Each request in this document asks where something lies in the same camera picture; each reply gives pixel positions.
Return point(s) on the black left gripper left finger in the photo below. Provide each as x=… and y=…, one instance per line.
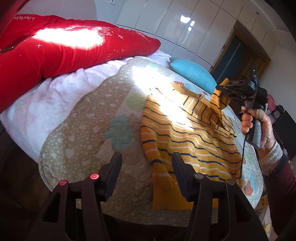
x=73, y=210

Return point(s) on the patterned quilted bedspread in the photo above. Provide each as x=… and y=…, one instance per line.
x=108, y=120

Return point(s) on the turquoise knit cushion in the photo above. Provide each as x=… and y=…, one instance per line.
x=194, y=73

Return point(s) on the yellow striped knit sweater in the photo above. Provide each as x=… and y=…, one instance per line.
x=176, y=119

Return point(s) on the white glossy wardrobe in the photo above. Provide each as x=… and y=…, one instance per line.
x=195, y=30

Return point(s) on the black monitor screen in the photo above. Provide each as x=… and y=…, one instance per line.
x=285, y=133

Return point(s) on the pink clothes pile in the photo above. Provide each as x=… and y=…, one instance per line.
x=271, y=102

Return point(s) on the person's right hand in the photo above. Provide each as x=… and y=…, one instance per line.
x=267, y=138

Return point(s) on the dark ornate mantel clock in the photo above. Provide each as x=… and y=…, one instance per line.
x=277, y=113

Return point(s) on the maroon sleeved right forearm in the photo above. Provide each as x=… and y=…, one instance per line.
x=280, y=185

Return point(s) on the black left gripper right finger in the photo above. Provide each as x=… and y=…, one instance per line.
x=220, y=209

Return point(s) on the brown wooden door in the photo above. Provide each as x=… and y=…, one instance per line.
x=236, y=61

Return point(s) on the long red pillow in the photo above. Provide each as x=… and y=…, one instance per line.
x=35, y=47

